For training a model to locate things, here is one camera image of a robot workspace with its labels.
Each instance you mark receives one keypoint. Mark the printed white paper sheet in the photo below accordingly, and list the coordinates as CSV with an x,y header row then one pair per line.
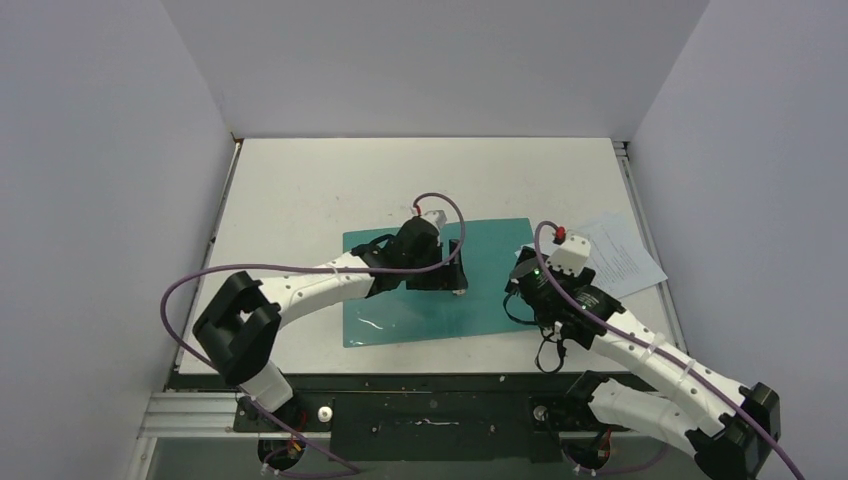
x,y
622,264

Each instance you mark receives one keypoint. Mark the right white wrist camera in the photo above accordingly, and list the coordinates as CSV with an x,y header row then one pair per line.
x,y
570,254

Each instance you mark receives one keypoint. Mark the teal folder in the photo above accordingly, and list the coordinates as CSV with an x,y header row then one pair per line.
x,y
403,315

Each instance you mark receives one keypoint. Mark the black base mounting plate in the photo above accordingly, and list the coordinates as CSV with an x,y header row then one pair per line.
x,y
414,417

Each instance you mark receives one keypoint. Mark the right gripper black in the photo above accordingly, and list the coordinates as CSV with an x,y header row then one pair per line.
x,y
521,276

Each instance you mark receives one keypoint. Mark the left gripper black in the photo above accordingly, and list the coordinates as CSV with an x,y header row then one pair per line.
x,y
447,277

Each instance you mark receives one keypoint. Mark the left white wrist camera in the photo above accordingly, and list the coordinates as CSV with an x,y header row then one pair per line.
x,y
437,218

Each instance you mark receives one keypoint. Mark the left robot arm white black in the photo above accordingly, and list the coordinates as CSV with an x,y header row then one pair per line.
x,y
238,328

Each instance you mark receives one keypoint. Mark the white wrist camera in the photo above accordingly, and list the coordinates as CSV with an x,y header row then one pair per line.
x,y
437,218
570,254

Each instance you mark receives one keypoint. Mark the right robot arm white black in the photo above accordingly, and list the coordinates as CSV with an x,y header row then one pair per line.
x,y
728,428

